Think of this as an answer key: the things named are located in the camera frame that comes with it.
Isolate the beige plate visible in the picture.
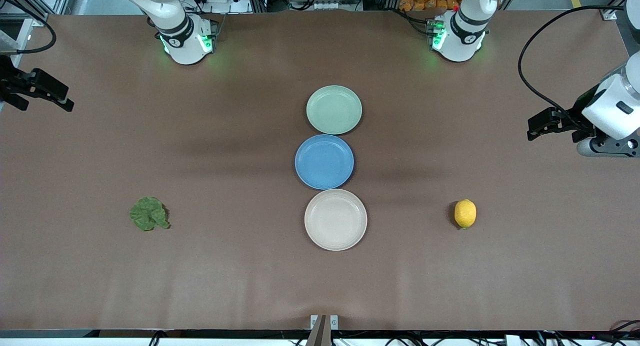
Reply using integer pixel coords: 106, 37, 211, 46
304, 188, 368, 251

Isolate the aluminium frame profile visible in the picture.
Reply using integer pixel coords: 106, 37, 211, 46
0, 0, 51, 26
600, 0, 640, 21

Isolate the blue plate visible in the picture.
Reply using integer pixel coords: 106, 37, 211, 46
294, 134, 355, 190

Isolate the black base cable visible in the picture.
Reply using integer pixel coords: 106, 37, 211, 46
397, 8, 435, 35

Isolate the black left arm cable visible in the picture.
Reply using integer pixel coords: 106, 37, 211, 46
517, 5, 626, 121

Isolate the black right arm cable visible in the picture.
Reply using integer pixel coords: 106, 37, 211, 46
0, 0, 57, 55

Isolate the yellow lemon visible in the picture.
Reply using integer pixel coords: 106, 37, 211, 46
454, 199, 477, 230

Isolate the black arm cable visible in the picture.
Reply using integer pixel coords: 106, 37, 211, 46
0, 0, 57, 55
517, 5, 626, 121

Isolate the green lettuce leaf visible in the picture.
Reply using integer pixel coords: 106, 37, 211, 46
129, 196, 171, 232

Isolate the pale green plate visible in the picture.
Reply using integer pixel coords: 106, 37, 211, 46
306, 85, 363, 135

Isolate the metal table edge bracket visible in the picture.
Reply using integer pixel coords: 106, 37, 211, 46
310, 314, 339, 346

